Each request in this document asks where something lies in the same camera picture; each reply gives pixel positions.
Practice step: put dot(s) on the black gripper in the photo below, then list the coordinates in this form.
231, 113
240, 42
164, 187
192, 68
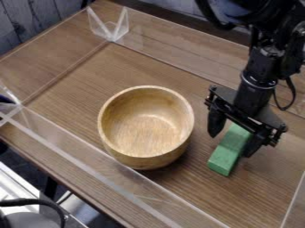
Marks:
244, 106

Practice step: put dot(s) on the green rectangular block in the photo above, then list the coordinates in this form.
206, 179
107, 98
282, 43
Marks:
228, 150

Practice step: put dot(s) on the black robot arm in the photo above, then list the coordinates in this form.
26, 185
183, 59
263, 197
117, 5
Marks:
275, 58

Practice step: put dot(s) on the brown wooden bowl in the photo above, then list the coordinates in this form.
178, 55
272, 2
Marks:
144, 124

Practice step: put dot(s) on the clear acrylic corner bracket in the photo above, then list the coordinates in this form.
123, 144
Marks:
108, 30

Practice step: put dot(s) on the clear acrylic front wall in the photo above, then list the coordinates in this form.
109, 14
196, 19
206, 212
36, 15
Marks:
115, 188

